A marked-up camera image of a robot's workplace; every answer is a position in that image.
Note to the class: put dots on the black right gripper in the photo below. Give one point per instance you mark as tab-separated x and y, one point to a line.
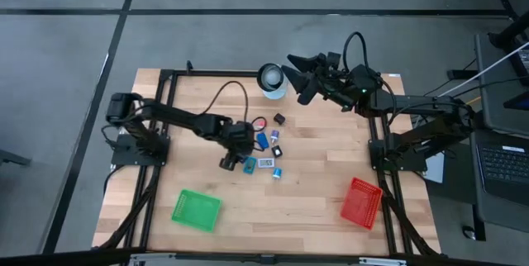
335	84

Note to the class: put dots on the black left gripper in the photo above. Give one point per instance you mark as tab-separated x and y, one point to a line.
239	136

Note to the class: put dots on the teal rectangular device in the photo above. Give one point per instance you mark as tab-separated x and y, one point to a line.
249	165

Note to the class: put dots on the white digital clock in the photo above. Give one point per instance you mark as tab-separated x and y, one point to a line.
265	162

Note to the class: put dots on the blue rectangular device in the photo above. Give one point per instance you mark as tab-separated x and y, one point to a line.
262	140

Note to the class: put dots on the black charger with white label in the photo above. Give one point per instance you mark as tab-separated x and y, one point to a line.
277	151

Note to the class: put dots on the blue wall charger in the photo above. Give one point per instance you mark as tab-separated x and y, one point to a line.
277	173

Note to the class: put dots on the red wall charger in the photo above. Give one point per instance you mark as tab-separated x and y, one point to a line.
260	124

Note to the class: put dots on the red plastic basket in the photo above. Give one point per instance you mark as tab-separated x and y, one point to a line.
361	203

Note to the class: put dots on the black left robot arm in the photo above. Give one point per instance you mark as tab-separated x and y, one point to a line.
182	117

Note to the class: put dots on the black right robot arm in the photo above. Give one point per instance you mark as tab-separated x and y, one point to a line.
413	103

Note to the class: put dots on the white round cup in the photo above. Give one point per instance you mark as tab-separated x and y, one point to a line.
271	79

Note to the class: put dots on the green plastic basket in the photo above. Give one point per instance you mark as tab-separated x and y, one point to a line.
196	210

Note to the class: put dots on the white table sticker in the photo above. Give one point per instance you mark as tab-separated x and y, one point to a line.
394	75

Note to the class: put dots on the black power strip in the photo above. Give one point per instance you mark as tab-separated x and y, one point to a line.
458	74

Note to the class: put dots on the white paper sheet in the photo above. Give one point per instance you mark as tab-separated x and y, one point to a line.
435	171

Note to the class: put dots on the grey desk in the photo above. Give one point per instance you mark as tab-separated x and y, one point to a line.
496	105

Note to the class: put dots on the black horizontal beam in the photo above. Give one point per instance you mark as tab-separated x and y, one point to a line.
62	257

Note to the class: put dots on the black monitor stand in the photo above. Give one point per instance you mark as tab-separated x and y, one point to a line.
510	30

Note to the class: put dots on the dark tablet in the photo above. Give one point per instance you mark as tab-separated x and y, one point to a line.
518	103

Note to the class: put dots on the black furniture leg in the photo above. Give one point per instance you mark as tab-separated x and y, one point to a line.
12	158

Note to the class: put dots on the black caster wheel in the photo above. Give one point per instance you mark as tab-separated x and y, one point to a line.
469	232

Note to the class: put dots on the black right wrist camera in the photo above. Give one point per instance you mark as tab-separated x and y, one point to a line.
364	79

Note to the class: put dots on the black aluminium table frame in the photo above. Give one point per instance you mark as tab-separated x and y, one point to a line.
215	72

